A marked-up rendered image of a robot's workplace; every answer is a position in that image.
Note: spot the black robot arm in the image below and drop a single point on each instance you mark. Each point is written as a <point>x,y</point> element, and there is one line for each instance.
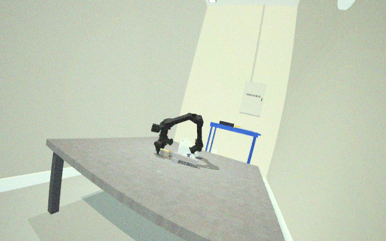
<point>170,122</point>

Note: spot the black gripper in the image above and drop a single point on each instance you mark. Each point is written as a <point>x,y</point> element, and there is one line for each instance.
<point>160,143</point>

